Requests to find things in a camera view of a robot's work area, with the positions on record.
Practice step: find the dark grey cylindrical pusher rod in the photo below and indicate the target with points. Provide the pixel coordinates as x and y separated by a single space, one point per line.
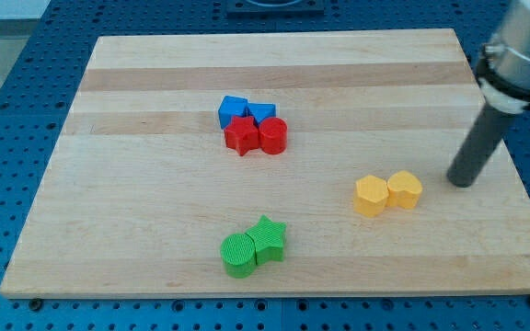
480 143

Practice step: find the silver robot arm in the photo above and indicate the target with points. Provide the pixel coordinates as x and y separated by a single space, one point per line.
503 75

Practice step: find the yellow heart block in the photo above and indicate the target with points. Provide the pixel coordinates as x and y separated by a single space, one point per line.
404 190

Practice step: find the yellow hexagon block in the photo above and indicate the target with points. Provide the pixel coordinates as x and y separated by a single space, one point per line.
370 195

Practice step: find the wooden board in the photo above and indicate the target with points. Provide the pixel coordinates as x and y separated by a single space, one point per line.
141 190

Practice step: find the red cylinder block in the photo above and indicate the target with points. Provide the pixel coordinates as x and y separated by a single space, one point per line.
273 135

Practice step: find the blue triangle block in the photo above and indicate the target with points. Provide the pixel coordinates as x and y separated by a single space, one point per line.
261 111

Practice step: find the green star block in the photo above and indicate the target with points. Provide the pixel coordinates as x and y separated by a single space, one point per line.
268 237

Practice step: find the red star block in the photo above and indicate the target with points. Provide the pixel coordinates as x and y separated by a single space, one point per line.
242 134

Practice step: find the blue cube block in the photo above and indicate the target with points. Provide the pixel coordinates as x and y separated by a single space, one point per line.
231 107

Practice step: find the green cylinder block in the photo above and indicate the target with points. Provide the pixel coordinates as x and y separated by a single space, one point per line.
238 254

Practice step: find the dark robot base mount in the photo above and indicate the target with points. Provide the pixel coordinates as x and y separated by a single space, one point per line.
273 7

